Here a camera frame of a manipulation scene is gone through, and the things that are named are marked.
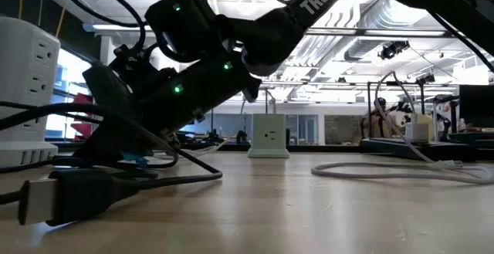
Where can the white power strip tower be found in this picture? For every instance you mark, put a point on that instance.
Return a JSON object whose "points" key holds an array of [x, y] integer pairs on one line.
{"points": [[23, 53]]}

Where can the mint green power cube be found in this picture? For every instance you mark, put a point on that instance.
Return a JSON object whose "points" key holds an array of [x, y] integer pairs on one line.
{"points": [[268, 134]]}

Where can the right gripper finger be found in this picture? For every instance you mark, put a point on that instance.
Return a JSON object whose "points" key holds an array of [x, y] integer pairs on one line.
{"points": [[112, 142], [168, 140]]}

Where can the red shelf unit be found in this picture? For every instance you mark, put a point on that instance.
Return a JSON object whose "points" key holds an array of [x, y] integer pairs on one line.
{"points": [[85, 130]]}

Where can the black computer monitor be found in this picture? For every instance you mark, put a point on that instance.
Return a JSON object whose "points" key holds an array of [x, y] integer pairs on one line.
{"points": [[476, 105]]}

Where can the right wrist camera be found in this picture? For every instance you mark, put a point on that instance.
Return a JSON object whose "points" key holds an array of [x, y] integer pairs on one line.
{"points": [[106, 90]]}

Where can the person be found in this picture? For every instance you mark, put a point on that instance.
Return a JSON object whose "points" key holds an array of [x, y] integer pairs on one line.
{"points": [[376, 120]]}

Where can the long black power strip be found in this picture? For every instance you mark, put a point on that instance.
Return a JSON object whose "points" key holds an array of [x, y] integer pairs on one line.
{"points": [[386, 147]]}

